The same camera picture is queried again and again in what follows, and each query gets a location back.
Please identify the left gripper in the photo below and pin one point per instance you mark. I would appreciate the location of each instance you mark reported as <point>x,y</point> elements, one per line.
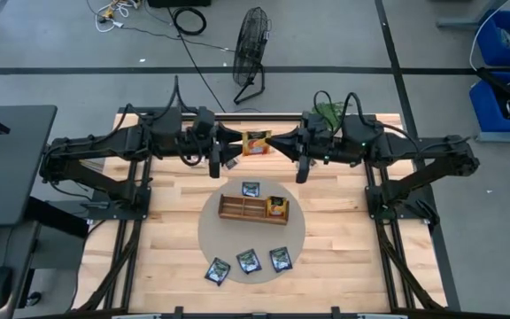
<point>208,148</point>

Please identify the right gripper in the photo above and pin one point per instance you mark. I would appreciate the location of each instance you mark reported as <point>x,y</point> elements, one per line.
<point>310,148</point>

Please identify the blue blackcurrant tea packet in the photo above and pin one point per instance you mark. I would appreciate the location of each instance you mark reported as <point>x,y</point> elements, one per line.
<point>217,271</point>
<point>280,259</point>
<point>249,261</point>
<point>250,189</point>

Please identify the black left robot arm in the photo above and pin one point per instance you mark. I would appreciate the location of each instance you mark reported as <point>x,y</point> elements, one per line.
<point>104,148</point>

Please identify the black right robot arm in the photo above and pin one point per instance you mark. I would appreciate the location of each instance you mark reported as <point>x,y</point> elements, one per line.
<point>414,150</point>

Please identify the wooden tea organizer box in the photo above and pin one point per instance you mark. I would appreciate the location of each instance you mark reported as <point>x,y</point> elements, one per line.
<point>241,210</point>

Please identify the potted green plant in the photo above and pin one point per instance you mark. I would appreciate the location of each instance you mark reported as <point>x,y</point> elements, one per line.
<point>328,111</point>

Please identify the round grey placemat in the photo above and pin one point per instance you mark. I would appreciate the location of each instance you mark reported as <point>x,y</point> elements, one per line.
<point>237,239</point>

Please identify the black floor fan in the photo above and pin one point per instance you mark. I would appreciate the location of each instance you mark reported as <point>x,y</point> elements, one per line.
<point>250,44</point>

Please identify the black equipment case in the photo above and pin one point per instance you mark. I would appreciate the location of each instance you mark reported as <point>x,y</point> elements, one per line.
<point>180,3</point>

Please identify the blue plastic storage bin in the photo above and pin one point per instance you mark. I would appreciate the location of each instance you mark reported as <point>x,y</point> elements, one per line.
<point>485,111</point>
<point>489,49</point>

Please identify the grey desk leg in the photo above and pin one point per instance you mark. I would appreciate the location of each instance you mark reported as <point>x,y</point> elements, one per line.
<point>458,23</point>

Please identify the black desk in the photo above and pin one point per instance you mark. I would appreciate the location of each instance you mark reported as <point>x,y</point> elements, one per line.
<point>11,168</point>

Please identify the black tripod leg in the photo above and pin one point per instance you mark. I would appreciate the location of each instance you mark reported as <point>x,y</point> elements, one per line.
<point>503,86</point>

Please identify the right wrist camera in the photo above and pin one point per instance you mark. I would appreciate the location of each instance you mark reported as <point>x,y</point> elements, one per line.
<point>314,126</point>

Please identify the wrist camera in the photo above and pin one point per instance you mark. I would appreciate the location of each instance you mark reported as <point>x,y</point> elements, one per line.
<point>203,122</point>
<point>314,126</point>

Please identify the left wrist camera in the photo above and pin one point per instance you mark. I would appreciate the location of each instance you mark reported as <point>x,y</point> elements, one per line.
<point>203,122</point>

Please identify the black aluminium table frame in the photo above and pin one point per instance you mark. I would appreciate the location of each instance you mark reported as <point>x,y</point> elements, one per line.
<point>98,215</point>

